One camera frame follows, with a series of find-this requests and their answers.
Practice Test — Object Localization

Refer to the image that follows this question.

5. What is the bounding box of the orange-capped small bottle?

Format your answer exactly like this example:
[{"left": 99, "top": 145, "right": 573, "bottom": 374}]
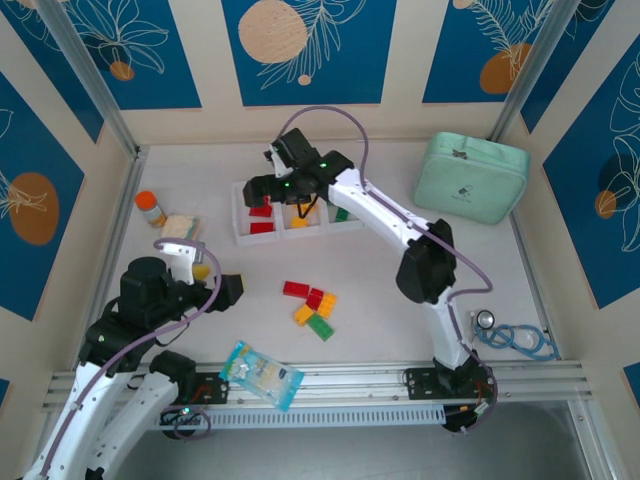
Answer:
[{"left": 134, "top": 189, "right": 168, "bottom": 229}]

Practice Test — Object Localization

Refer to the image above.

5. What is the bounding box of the beige sponge packet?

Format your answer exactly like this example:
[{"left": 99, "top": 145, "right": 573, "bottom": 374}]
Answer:
[{"left": 159, "top": 213, "right": 208, "bottom": 241}]

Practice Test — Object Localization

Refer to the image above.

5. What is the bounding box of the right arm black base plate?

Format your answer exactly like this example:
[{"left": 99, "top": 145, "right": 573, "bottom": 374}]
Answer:
[{"left": 406, "top": 367, "right": 499, "bottom": 402}]

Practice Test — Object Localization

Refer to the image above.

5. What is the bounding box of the aluminium corner post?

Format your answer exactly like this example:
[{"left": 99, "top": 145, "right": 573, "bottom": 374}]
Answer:
[
  {"left": 35, "top": 0, "right": 142, "bottom": 157},
  {"left": 486, "top": 0, "right": 577, "bottom": 144}
]

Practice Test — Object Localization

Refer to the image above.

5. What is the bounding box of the mint green zip case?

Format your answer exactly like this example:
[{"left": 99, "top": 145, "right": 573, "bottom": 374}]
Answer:
[{"left": 412, "top": 131, "right": 531, "bottom": 226}]

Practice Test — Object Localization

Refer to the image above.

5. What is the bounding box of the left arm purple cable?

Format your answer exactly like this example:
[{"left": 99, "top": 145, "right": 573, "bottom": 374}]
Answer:
[{"left": 39, "top": 238, "right": 224, "bottom": 479}]

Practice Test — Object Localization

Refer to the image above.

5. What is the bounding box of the aluminium rail frame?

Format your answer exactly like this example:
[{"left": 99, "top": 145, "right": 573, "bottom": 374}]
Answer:
[{"left": 42, "top": 358, "right": 594, "bottom": 410}]

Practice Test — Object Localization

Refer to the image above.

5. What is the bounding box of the long green lego brick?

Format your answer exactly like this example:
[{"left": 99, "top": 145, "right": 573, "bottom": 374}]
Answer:
[{"left": 306, "top": 315, "right": 335, "bottom": 343}]

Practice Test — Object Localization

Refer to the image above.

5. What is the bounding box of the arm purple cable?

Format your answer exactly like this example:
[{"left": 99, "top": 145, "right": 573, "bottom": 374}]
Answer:
[
  {"left": 279, "top": 104, "right": 499, "bottom": 432},
  {"left": 39, "top": 238, "right": 224, "bottom": 479}
]

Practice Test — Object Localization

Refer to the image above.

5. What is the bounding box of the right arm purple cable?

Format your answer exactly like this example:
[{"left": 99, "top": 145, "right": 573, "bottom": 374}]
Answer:
[{"left": 279, "top": 104, "right": 499, "bottom": 432}]

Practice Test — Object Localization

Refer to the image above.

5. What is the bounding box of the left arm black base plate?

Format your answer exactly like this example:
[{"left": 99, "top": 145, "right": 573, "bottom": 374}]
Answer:
[{"left": 184, "top": 370, "right": 231, "bottom": 407}]

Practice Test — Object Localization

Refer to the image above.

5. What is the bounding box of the white slotted cable duct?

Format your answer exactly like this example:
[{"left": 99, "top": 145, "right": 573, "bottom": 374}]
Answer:
[{"left": 64, "top": 405, "right": 446, "bottom": 431}]

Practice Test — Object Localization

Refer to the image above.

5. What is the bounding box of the blue snack bag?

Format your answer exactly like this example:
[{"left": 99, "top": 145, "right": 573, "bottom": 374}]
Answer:
[{"left": 218, "top": 340, "right": 305, "bottom": 413}]

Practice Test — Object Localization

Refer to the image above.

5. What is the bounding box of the white three-compartment container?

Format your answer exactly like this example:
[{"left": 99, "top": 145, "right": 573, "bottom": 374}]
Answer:
[{"left": 230, "top": 169, "right": 367, "bottom": 248}]

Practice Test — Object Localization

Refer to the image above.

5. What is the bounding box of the blue stethoscope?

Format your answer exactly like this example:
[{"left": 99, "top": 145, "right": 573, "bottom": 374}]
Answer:
[{"left": 471, "top": 309, "right": 562, "bottom": 362}]

